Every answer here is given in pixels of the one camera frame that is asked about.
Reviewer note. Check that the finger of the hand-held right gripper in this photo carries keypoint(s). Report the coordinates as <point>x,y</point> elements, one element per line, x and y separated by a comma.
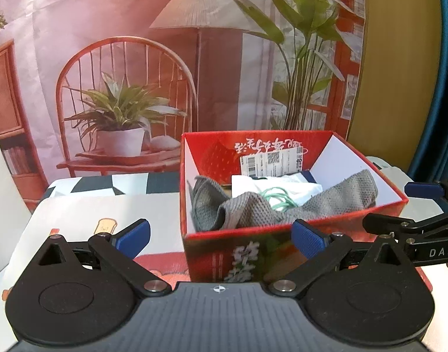
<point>423,189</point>
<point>385,223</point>

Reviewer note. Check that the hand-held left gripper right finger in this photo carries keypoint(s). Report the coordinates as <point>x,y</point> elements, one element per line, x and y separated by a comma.
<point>308,240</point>

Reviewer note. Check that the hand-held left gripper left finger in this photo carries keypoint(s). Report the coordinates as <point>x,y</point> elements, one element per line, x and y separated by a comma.
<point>134,240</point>

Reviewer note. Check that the white green-print packet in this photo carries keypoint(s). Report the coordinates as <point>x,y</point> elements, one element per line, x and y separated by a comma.
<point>304,189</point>

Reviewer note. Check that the grey knitted cloth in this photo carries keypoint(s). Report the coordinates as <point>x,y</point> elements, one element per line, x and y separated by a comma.
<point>246,212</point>

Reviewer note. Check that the red strawberry print cardboard box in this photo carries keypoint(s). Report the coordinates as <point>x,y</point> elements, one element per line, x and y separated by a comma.
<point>216,253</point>

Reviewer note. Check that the black and white geometric sheet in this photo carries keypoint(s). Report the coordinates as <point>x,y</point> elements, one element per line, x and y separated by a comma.
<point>92,183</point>

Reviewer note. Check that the dark blue curtain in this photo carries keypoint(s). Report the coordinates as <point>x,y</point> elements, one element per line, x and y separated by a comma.
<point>444,80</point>

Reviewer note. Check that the printed room scene backdrop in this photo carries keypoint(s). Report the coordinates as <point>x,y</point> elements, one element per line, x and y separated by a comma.
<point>136,62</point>

